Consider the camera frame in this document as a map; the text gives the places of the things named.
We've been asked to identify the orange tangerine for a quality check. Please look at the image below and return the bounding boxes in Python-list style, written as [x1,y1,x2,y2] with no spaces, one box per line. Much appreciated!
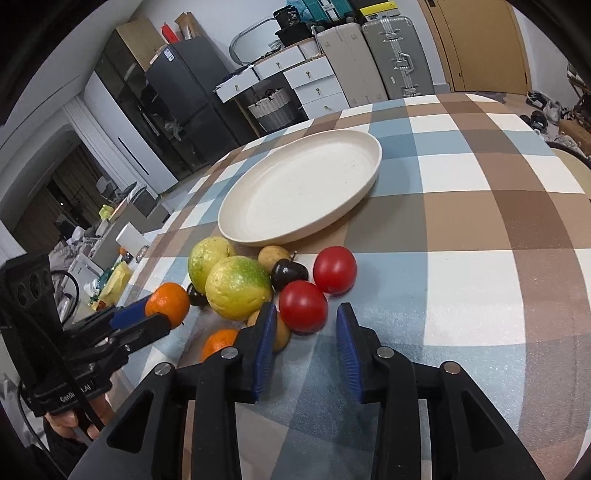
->
[144,282,190,329]
[200,329,238,362]

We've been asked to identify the red tomato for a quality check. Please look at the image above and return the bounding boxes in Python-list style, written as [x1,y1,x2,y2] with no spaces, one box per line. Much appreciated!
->
[279,280,329,334]
[312,246,358,295]

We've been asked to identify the dark plum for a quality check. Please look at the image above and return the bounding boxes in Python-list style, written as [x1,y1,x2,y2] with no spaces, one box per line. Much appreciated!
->
[186,283,208,307]
[270,259,308,292]

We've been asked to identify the large green-yellow citrus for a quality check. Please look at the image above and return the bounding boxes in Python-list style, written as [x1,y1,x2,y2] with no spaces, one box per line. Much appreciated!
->
[205,256,273,321]

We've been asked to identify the yellow-green guava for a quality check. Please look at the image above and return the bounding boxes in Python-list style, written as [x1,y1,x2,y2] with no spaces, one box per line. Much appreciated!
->
[187,236,235,294]

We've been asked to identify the brown round longan fruit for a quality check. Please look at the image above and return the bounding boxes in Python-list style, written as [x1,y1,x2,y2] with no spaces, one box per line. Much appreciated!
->
[257,245,291,274]

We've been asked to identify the person's left hand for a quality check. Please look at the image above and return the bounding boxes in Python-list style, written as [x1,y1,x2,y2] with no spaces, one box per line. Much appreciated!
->
[44,395,114,440]

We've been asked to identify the checkered tablecloth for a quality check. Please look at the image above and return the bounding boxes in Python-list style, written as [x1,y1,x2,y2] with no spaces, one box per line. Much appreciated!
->
[122,93,590,479]

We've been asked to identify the cream oval plate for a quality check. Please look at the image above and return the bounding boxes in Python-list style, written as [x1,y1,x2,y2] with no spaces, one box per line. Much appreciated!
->
[217,129,383,246]

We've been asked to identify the dark glass cabinet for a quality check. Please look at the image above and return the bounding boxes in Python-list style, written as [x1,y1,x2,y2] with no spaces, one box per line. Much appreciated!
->
[95,18,199,181]

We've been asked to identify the woven laundry basket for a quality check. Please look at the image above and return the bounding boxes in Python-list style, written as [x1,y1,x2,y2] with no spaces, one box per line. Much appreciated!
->
[248,89,297,133]

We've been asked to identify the black refrigerator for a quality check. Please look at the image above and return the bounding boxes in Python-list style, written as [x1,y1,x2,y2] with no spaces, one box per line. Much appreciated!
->
[146,36,256,165]

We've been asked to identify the white drawer desk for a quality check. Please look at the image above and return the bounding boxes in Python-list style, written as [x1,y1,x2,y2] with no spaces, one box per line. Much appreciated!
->
[215,38,349,134]

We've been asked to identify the silver grey suitcase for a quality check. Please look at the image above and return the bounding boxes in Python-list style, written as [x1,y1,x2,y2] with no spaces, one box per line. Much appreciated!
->
[362,16,435,100]

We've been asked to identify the beige suitcase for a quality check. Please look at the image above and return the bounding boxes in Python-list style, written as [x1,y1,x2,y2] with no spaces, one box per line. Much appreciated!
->
[317,23,389,107]

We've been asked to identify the wooden door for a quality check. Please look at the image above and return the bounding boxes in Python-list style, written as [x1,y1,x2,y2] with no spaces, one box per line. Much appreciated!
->
[419,0,531,95]

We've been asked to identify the teal suitcase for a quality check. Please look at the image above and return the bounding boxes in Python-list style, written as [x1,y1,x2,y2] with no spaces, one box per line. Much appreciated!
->
[287,0,356,23]

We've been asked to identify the oval mirror frame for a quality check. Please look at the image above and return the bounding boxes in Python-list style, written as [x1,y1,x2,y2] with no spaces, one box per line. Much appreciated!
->
[228,18,283,66]

